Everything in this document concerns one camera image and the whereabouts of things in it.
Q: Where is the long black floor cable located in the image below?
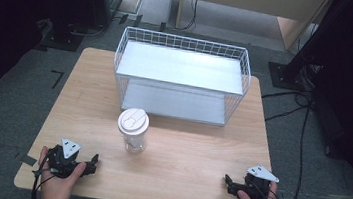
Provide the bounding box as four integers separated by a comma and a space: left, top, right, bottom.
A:
283, 92, 314, 199

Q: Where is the white wire shelf rack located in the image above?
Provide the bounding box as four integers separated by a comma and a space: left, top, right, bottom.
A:
107, 24, 257, 131

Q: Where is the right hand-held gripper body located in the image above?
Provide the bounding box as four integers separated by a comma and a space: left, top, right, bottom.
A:
231, 162, 282, 199

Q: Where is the light wooden furniture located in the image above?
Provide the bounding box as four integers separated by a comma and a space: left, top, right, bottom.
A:
173, 0, 332, 56

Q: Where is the black hanging cable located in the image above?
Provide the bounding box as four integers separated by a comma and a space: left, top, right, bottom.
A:
173, 0, 201, 33

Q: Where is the person's left hand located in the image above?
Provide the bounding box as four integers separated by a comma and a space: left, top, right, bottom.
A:
33, 144, 89, 199

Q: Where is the white lidded cup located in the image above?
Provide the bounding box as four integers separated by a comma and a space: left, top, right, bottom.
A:
113, 106, 152, 155

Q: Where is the black stand base plate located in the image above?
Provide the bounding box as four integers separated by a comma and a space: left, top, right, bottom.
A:
265, 61, 307, 92
38, 25, 86, 54

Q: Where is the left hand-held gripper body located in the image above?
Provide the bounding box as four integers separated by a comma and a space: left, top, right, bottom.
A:
43, 136, 94, 182

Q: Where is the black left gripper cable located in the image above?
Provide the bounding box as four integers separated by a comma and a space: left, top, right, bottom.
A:
28, 160, 60, 199

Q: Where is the black angled floor tape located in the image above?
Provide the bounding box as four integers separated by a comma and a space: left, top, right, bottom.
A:
48, 69, 66, 92

